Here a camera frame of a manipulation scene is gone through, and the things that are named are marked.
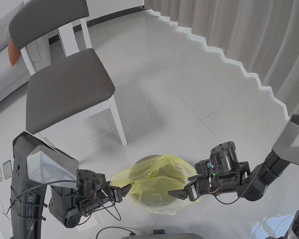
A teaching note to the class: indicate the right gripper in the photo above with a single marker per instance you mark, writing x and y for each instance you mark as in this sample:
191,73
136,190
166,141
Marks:
204,187

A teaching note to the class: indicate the grey padded white chair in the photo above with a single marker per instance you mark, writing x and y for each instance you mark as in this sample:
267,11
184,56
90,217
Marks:
64,91

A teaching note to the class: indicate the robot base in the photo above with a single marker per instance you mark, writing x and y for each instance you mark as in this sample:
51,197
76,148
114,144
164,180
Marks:
164,236

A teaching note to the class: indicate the orange cushion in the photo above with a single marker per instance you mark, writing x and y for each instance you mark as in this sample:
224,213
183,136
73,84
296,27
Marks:
13,53

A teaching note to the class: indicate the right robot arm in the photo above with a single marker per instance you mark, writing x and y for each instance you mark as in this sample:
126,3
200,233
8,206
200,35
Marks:
259,180

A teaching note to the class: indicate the white trash bin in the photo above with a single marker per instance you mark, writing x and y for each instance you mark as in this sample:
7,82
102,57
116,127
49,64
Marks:
152,204

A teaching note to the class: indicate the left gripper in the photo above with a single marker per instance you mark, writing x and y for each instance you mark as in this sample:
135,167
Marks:
113,194

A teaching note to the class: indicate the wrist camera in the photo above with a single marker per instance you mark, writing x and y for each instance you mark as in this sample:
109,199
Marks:
201,167
99,180

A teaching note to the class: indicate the yellow plastic bag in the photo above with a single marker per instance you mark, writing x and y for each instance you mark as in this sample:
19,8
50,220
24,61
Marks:
159,183

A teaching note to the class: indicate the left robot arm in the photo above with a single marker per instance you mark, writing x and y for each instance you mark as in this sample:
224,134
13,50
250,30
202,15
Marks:
27,183

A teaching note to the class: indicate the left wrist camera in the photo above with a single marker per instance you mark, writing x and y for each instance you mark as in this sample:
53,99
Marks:
99,180

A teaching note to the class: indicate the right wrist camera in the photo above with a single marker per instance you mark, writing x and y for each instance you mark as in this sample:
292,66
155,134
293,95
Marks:
201,167

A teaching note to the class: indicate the white curtain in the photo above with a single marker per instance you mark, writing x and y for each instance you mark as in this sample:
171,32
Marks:
239,33

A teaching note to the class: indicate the grey cushion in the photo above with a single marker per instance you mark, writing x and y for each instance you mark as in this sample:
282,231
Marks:
0,33

